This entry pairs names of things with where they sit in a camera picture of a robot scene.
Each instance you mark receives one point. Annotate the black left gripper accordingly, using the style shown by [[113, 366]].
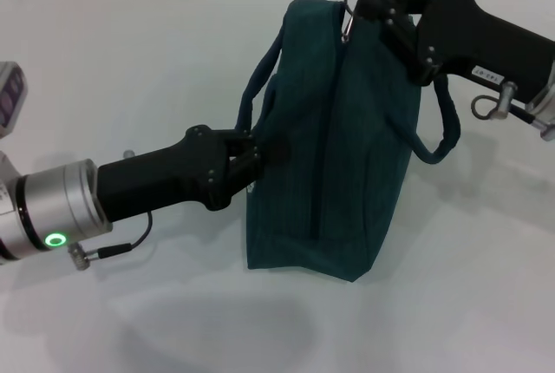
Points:
[[165, 178]]

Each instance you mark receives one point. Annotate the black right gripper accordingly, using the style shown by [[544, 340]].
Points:
[[490, 43]]

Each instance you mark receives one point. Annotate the dark teal insulated lunch bag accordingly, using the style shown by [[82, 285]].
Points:
[[338, 152]]

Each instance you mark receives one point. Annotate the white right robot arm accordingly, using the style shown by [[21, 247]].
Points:
[[547, 113]]

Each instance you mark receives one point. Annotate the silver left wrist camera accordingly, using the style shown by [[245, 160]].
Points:
[[11, 100]]

